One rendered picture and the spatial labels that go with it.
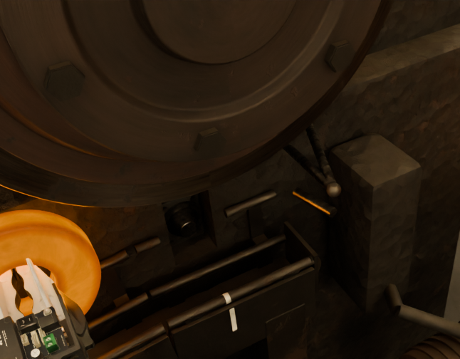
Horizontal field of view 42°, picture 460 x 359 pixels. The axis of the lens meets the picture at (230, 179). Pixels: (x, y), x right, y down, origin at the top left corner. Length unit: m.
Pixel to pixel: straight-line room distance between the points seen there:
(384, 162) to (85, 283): 0.38
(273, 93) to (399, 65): 0.37
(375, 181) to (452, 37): 0.26
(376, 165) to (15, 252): 0.42
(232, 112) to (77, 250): 0.24
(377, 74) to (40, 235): 0.45
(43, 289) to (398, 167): 0.43
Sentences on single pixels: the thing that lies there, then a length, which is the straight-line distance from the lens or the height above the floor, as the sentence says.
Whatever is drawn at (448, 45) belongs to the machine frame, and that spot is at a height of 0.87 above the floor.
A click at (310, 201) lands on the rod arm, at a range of 0.58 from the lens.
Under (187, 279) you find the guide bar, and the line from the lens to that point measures 0.75.
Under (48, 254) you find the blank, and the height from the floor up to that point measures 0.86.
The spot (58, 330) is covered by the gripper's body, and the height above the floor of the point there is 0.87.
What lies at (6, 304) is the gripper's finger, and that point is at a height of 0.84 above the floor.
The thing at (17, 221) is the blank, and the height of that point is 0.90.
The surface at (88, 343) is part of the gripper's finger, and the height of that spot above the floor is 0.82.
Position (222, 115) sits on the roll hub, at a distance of 0.45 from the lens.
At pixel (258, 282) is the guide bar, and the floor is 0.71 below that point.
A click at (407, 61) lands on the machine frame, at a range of 0.82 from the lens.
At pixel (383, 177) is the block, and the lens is 0.73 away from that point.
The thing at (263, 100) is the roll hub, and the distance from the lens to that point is 0.46.
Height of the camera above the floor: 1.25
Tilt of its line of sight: 38 degrees down
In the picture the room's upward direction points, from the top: 7 degrees counter-clockwise
